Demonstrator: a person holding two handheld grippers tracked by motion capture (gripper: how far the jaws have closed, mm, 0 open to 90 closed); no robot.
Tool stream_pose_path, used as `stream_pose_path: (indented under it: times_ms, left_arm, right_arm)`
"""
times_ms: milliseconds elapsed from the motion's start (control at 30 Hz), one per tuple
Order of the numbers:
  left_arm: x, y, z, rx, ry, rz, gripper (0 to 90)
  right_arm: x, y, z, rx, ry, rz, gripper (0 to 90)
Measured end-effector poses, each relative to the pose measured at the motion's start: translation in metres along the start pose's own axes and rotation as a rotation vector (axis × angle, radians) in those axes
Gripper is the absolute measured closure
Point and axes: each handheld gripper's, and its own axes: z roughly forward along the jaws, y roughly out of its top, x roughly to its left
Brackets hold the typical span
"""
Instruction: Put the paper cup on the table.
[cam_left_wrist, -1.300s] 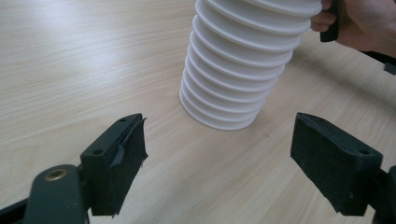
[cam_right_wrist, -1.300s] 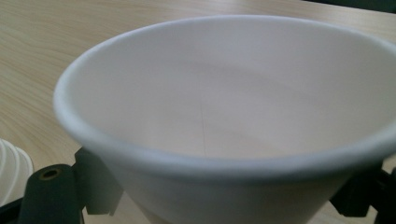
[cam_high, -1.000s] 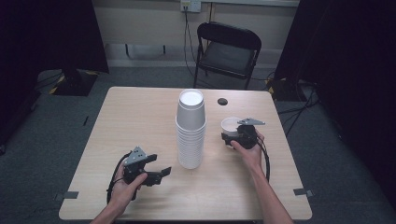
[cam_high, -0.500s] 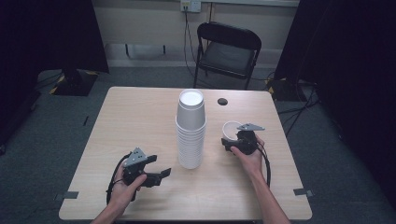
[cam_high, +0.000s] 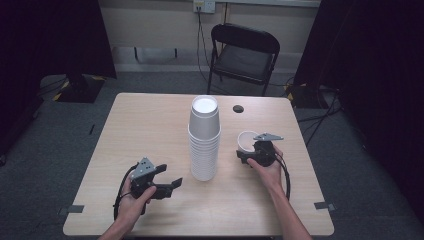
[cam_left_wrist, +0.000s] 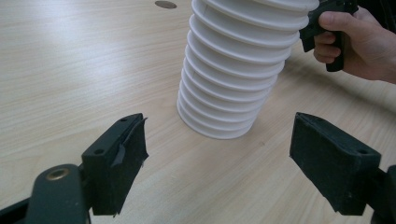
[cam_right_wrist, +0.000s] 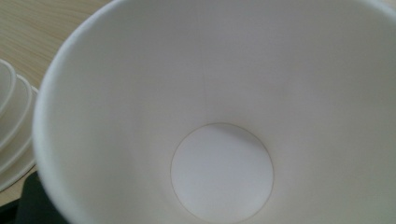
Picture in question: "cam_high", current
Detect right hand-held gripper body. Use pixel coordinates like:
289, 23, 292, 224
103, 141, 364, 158
248, 132, 285, 168

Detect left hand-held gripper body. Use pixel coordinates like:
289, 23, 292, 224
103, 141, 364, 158
129, 157, 173, 200

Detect single white paper cup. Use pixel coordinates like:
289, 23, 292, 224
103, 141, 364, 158
236, 130, 260, 155

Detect stack of white paper cups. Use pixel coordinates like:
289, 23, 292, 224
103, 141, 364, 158
187, 94, 222, 183

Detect person's right hand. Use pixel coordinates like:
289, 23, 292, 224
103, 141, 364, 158
246, 144, 285, 195

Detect person's left hand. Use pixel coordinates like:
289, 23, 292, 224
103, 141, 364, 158
116, 181, 157, 230

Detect black stand base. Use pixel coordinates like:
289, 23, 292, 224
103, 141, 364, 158
285, 82, 336, 110
52, 73, 107, 104

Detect grey tape strip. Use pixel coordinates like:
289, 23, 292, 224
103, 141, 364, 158
58, 204, 86, 216
314, 201, 336, 212

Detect black folding chair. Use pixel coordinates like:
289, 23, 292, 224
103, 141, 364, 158
207, 22, 281, 98

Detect dark curtain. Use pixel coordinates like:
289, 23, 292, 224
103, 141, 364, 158
0, 0, 118, 158
292, 0, 424, 226

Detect left hand-held gripper cable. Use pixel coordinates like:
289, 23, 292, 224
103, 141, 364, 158
112, 162, 140, 222

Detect hand-held gripper cable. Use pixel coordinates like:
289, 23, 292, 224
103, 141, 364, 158
112, 162, 140, 222
274, 154, 292, 202

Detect right hand-held gripper cable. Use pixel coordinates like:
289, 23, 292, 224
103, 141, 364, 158
274, 154, 292, 202

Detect black floor cables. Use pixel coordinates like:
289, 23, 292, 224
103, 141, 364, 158
295, 89, 344, 147

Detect grey wall bracket plate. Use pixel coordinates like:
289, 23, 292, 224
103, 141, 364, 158
134, 46, 179, 65

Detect black wall cable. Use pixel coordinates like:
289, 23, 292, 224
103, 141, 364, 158
195, 9, 214, 86

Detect white wall socket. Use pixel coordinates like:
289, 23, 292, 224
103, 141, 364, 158
193, 0, 217, 15

